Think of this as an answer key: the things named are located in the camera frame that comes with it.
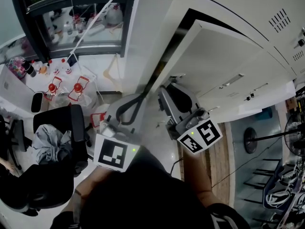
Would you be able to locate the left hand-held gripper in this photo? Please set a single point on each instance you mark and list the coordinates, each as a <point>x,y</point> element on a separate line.
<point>112,153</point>

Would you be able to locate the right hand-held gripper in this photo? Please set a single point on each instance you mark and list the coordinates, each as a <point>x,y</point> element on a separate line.
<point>200,135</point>

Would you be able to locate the white metal locker door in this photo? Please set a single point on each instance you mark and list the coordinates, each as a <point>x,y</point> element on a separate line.
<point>226,61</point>

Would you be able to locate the person's right forearm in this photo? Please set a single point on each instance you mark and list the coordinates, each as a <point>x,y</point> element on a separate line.
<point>197,175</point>

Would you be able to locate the person's left forearm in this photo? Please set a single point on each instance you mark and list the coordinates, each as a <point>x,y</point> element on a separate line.
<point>83,190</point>

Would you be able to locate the white metal locker cabinet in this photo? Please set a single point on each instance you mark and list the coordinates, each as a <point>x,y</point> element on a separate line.
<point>238,3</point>

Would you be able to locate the tan wooden hanger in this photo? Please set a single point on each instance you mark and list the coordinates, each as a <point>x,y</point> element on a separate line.
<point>112,73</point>

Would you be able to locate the large clear red-capped water jug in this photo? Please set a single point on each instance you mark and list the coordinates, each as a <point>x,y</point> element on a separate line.
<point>54,92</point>
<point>77,93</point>

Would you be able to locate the black office chair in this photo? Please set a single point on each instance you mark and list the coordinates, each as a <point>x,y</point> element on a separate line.
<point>76,128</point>

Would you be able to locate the small red-capped clear bottle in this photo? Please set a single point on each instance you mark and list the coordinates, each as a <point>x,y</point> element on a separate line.
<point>55,68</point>
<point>67,68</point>

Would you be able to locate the dark tablet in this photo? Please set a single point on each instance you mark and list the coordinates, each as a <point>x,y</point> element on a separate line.
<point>72,60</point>

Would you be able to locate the grey crumpled clothing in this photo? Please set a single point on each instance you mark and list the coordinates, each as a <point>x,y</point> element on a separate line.
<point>51,144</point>

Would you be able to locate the person's black shirt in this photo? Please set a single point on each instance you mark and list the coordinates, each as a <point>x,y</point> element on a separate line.
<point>143,194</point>

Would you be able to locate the white waste bin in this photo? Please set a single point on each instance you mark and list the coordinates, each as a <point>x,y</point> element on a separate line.
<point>37,102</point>

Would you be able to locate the orange small container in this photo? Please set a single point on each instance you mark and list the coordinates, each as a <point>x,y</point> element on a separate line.
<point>43,70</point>

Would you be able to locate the white diagonal pole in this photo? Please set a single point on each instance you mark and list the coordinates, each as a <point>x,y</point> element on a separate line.
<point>95,20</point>

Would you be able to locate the black cup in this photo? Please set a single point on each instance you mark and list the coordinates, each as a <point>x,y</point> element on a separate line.
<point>29,69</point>

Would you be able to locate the brown cardboard box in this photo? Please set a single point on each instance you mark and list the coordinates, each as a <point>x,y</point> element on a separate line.
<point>291,103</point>

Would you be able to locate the white box appliance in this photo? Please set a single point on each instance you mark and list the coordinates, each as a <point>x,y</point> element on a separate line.
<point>13,87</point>

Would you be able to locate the black metal rack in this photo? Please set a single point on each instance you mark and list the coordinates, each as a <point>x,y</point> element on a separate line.
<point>262,182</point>

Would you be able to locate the colourful patterned bag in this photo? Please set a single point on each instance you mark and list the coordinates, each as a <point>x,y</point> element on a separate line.
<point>16,67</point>

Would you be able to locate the black standing fan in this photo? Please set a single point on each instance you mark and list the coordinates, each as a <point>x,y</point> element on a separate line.
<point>294,137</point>

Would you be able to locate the black padded chair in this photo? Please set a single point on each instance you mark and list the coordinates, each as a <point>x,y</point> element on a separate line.
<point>35,190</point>

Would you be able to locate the blue and white bag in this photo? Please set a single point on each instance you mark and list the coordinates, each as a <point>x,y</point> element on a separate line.
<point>281,190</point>

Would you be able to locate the black window frame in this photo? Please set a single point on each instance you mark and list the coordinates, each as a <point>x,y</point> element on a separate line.
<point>38,32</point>

